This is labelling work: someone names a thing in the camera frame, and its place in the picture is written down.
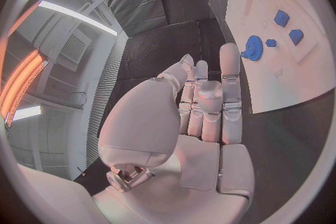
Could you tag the white task board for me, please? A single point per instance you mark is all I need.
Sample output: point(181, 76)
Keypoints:
point(280, 43)

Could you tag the blue square block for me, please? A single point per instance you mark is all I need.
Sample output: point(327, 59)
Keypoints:
point(281, 18)

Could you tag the blue gear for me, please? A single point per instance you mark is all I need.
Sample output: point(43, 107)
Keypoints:
point(253, 47)

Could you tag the blue rounded block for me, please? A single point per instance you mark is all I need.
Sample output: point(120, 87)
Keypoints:
point(296, 36)

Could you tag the glowing light bar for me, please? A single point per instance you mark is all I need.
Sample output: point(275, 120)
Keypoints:
point(19, 83)

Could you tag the small blue peg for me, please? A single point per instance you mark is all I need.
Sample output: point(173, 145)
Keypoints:
point(270, 42)

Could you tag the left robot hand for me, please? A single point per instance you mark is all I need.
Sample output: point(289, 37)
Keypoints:
point(168, 165)

